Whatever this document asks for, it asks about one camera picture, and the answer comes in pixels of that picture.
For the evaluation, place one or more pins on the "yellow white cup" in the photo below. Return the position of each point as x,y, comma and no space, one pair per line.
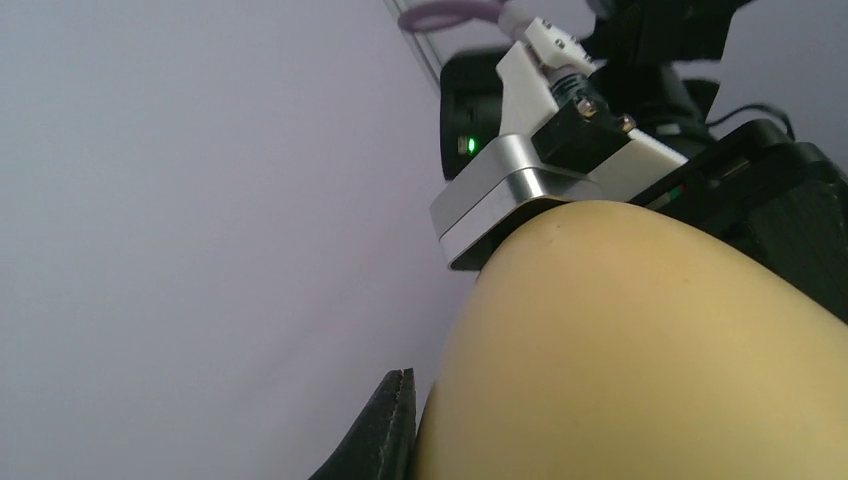
606,341

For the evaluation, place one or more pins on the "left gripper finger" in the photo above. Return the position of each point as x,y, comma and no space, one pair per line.
379,443

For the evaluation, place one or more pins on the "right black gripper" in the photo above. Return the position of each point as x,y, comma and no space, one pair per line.
780,202

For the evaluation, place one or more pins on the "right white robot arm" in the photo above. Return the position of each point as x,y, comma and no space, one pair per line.
635,46

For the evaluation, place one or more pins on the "right aluminium corner post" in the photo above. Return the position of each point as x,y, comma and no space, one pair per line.
421,45

